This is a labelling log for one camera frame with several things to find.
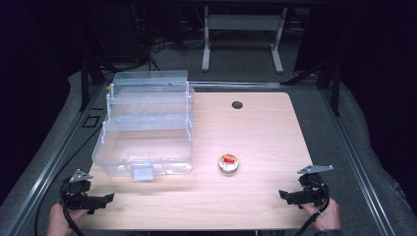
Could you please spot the black metal stand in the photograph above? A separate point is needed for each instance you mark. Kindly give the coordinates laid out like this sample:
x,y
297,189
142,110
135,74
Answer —
x,y
87,78
327,77

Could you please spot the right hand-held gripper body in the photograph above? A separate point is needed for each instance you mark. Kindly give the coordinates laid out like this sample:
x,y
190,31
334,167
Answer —
x,y
311,188

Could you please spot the person's right hand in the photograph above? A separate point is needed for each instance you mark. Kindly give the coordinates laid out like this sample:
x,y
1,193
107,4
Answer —
x,y
324,218

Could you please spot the aluminium floor rail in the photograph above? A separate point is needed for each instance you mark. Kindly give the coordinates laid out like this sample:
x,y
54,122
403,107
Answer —
x,y
357,164
49,167

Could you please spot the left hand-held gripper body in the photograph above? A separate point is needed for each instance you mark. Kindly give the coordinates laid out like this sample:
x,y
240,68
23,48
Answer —
x,y
77,190

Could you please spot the yellow plug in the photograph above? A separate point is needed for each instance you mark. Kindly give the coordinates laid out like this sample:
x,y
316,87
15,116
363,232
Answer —
x,y
107,88

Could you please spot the person's left hand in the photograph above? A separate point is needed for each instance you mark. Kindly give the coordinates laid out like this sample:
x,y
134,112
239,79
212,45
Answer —
x,y
60,219

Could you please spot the small round tin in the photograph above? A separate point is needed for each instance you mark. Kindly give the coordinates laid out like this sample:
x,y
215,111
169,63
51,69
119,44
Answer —
x,y
228,163

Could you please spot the white metal desk frame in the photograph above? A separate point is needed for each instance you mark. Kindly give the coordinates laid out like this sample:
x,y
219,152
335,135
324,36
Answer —
x,y
242,23

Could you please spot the clear plastic tiered storage box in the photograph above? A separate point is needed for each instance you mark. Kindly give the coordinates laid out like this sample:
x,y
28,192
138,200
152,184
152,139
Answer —
x,y
147,131

